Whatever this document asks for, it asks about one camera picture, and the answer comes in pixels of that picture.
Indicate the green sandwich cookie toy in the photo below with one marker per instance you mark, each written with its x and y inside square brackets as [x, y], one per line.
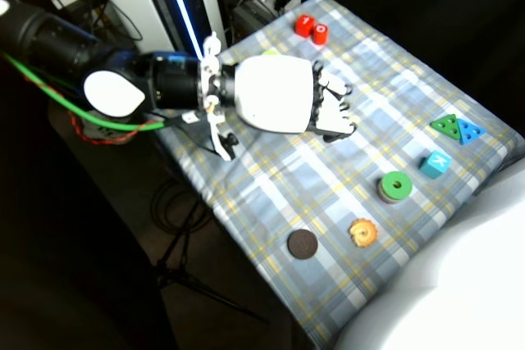
[270, 53]

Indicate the blue plaid cloth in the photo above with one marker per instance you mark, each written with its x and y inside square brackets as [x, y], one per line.
[328, 202]

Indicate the red cylinder with letter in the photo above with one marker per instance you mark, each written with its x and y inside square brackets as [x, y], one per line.
[320, 34]

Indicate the blue triangle with holes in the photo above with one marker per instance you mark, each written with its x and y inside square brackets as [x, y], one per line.
[470, 130]

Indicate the green triangle with holes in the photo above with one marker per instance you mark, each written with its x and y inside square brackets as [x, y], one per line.
[448, 127]

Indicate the tan flower cookie toy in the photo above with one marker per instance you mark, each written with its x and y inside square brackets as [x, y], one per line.
[363, 233]

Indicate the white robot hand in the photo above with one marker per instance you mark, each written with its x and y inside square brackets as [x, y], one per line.
[275, 96]

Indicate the grey box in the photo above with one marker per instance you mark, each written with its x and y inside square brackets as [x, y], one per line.
[246, 18]

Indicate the teal cube with letter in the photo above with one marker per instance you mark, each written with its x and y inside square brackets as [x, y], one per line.
[430, 169]

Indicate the black tripod stand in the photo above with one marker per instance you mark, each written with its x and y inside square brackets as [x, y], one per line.
[168, 262]

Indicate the large white panel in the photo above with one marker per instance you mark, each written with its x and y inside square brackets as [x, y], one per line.
[451, 284]

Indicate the red cube with number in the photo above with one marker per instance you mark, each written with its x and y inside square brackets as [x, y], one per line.
[304, 26]

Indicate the dark brown cookie toy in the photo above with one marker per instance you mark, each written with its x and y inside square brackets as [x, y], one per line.
[302, 244]

